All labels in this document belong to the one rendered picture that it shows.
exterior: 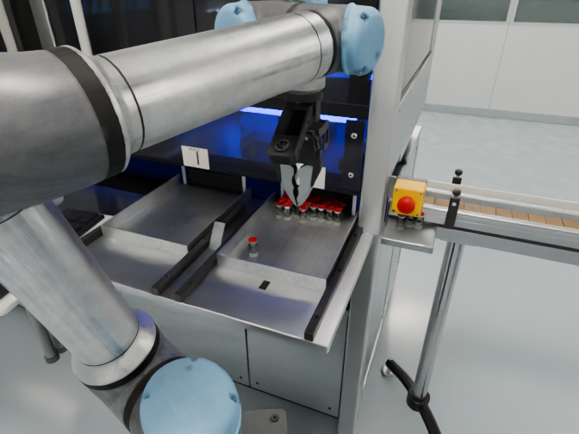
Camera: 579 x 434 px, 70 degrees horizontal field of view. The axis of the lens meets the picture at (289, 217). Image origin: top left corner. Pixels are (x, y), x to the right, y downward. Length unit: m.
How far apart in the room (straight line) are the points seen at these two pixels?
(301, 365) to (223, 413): 0.98
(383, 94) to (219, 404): 0.69
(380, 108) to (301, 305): 0.46
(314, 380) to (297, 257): 0.65
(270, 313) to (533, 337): 1.67
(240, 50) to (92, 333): 0.36
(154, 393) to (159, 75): 0.38
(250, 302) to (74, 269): 0.45
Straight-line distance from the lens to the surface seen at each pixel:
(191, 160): 1.21
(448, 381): 1.96
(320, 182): 1.05
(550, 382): 2.14
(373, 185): 1.02
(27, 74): 0.30
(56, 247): 0.48
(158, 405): 0.56
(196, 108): 0.35
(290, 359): 1.50
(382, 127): 0.97
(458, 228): 1.17
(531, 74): 5.64
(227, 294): 0.89
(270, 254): 0.99
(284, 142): 0.65
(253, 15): 0.58
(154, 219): 1.19
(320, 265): 0.96
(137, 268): 1.01
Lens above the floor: 1.45
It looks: 30 degrees down
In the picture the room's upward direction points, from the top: straight up
